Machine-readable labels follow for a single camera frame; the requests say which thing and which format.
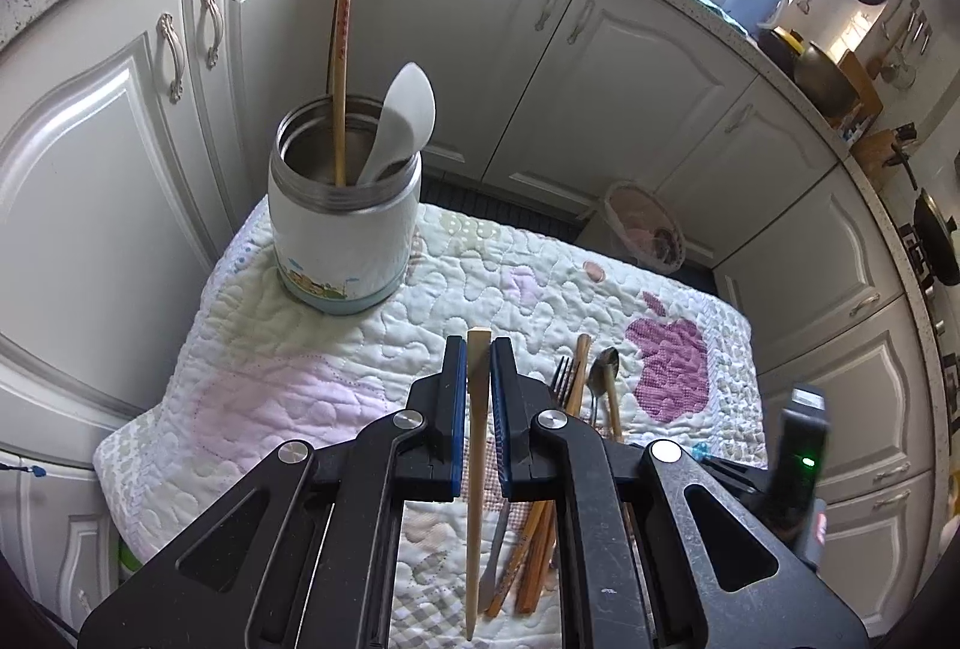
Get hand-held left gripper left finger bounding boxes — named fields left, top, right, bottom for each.
left=79, top=335, right=469, bottom=649

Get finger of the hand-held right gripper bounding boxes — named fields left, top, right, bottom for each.
left=703, top=456, right=785, bottom=522

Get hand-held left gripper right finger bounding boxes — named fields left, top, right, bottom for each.
left=490, top=338, right=871, bottom=649

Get light wooden chopstick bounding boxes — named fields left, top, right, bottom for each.
left=465, top=328, right=492, bottom=642

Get metal fork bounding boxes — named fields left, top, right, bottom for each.
left=477, top=355, right=577, bottom=609

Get metal spoon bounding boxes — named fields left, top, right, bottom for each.
left=586, top=364, right=607, bottom=429
left=598, top=347, right=622, bottom=440

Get white steel utensil jar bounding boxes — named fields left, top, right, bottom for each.
left=268, top=94, right=422, bottom=318

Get patterned wooden chopstick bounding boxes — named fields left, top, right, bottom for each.
left=328, top=0, right=357, bottom=187

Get hanging kitchen utensils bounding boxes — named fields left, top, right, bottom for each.
left=881, top=0, right=940, bottom=89

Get quilted patchwork blanket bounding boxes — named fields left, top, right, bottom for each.
left=94, top=199, right=770, bottom=649

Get woven waste basket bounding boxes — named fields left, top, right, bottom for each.
left=604, top=180, right=687, bottom=275

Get black wok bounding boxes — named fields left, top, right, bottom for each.
left=911, top=188, right=960, bottom=287

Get white ceramic spoon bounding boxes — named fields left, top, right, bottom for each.
left=356, top=62, right=437, bottom=185

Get wooden knife block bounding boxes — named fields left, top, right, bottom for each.
left=851, top=124, right=920, bottom=178

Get wooden cutting board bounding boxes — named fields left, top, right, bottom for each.
left=838, top=49, right=886, bottom=129

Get dark metal bowl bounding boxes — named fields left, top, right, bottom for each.
left=793, top=41, right=860, bottom=122

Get black pot with yellow rim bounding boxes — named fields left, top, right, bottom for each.
left=757, top=25, right=807, bottom=73

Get light blue cylinder container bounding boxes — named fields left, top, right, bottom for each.
left=724, top=0, right=788, bottom=40

